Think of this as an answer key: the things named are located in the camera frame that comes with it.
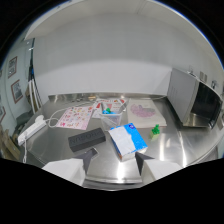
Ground pink sticker sheet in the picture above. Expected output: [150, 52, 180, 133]
[55, 105, 95, 131]

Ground white book with pink print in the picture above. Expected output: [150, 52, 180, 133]
[126, 98, 168, 129]

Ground clear plastic container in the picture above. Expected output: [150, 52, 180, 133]
[99, 111, 124, 131]

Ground white power cable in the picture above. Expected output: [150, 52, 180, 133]
[21, 102, 91, 164]

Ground cardboard box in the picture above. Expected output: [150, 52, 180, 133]
[0, 129, 22, 162]

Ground red white picture sheet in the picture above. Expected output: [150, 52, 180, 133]
[91, 97, 128, 120]

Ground black rectangular box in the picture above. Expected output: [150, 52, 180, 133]
[67, 127, 107, 153]

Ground framed wall picture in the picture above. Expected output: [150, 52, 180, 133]
[7, 55, 18, 80]
[0, 105, 7, 124]
[10, 79, 24, 105]

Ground white power strip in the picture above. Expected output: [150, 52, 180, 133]
[17, 115, 48, 147]

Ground blue white tissue pack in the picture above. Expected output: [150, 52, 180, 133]
[107, 122, 149, 162]

